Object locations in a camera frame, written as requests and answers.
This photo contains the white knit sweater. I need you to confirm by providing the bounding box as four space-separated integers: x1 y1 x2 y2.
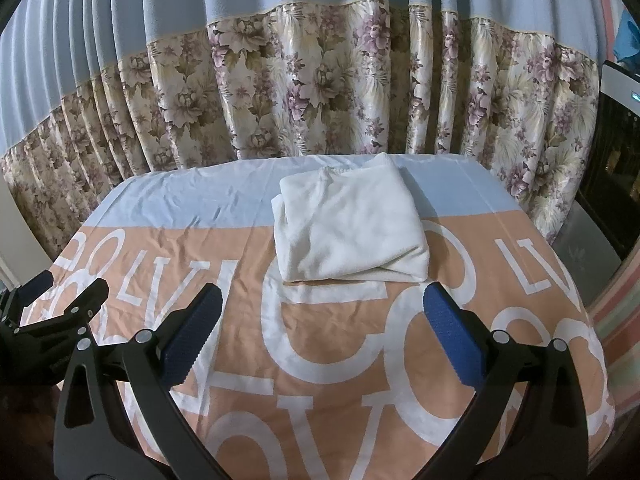
271 153 430 283

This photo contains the pink striped cloth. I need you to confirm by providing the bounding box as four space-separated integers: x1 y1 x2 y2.
589 0 640 416

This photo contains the orange white lettered bedsheet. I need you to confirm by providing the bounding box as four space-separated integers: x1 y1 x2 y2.
25 155 615 479

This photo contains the floral blue curtain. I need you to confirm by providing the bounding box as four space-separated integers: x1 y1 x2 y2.
1 0 605 256

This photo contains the black cabinet white top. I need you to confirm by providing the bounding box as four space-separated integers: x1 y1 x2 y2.
552 61 639 260

